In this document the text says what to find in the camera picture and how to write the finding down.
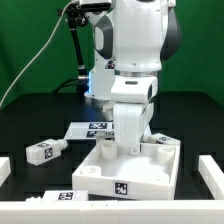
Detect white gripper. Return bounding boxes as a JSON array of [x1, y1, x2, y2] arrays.
[[113, 102, 154, 154]]

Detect white square tabletop tray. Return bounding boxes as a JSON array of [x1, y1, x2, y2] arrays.
[[72, 140, 180, 200]]

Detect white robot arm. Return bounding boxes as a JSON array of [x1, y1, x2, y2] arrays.
[[80, 0, 181, 154]]

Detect white marker base sheet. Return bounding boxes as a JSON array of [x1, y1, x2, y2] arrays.
[[64, 122, 114, 140]]

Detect white right fence block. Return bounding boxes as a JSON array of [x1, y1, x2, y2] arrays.
[[198, 155, 224, 200]]

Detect white fence block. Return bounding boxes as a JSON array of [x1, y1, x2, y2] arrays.
[[198, 155, 224, 200], [0, 157, 11, 187]]

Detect white left fence block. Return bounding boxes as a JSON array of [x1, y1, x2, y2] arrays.
[[0, 157, 11, 187]]

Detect black cables at base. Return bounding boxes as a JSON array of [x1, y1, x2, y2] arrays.
[[52, 77, 88, 95]]

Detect black camera on mount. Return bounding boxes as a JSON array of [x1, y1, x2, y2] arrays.
[[79, 0, 112, 12]]

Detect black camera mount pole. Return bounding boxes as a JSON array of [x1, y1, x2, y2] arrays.
[[54, 3, 89, 94]]

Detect white cable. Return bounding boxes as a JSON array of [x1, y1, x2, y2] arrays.
[[0, 0, 81, 109]]

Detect white front fence wall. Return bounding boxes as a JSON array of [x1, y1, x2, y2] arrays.
[[0, 200, 224, 224]]

